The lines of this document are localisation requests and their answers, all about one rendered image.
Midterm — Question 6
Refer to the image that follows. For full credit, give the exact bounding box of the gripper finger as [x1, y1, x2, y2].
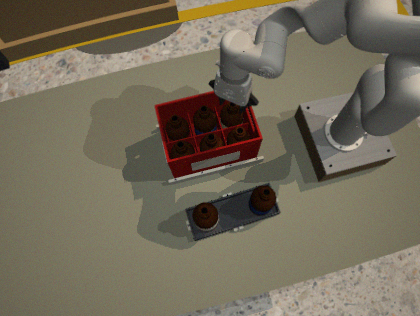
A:
[209, 79, 225, 105]
[239, 93, 259, 114]

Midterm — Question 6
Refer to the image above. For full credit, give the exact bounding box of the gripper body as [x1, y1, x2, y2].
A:
[214, 69, 253, 106]

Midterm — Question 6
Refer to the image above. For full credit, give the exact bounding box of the brown bottle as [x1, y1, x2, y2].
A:
[192, 202, 218, 232]
[220, 102, 244, 129]
[171, 140, 195, 159]
[166, 114, 191, 142]
[249, 185, 276, 216]
[200, 133, 224, 152]
[193, 105, 217, 135]
[226, 126, 251, 145]

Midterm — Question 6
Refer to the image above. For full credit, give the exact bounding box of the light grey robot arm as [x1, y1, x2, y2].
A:
[216, 0, 420, 152]

